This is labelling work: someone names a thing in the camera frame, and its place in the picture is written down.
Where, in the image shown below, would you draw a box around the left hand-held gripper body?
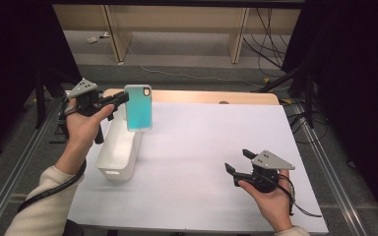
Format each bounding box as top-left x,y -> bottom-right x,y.
66,77 -> 116,146

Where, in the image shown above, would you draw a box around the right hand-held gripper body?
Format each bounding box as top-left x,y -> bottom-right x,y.
232,149 -> 296,195

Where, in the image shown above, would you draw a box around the iridescent phone case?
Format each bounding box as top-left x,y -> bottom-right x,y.
123,84 -> 154,133

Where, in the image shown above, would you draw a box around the white plastic bin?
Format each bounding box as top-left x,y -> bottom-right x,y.
94,104 -> 145,181

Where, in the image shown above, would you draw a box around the person's left hand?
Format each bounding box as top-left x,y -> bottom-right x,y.
65,97 -> 116,152

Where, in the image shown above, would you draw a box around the person's right hand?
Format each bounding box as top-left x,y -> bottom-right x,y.
237,168 -> 294,234

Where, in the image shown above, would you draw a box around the white table sheet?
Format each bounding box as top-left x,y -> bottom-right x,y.
67,101 -> 329,235

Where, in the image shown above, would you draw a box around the black metal stand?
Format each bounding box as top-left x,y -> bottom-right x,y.
259,62 -> 316,129
33,68 -> 96,129

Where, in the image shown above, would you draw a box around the wooden table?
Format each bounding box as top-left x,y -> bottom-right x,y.
102,88 -> 281,106

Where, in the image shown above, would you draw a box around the black curtain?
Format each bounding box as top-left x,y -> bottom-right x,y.
0,0 -> 83,161
282,0 -> 378,224

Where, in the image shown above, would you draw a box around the beige wooden shelf unit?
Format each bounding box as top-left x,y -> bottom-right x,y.
52,3 -> 302,65

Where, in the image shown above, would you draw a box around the dark rounded object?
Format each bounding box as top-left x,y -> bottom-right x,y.
62,218 -> 87,236

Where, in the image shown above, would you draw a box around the black floor cables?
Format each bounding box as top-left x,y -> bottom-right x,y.
288,111 -> 329,146

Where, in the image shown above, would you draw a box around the metal floor rail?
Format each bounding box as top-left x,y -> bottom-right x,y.
291,101 -> 368,236
0,97 -> 63,236

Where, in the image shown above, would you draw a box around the right hand-held gripper black cable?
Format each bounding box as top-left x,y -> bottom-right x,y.
277,173 -> 323,219

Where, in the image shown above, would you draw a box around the hand-held gripper black cable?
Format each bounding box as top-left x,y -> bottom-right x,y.
17,97 -> 88,213
277,173 -> 323,219

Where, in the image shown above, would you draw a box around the white floor cable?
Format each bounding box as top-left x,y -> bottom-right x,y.
121,32 -> 267,89

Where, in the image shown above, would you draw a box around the bundle of black cables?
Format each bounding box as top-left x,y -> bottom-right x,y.
242,8 -> 289,70

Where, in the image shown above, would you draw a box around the left hand-held gripper black cable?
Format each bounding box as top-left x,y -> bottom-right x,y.
17,97 -> 88,213

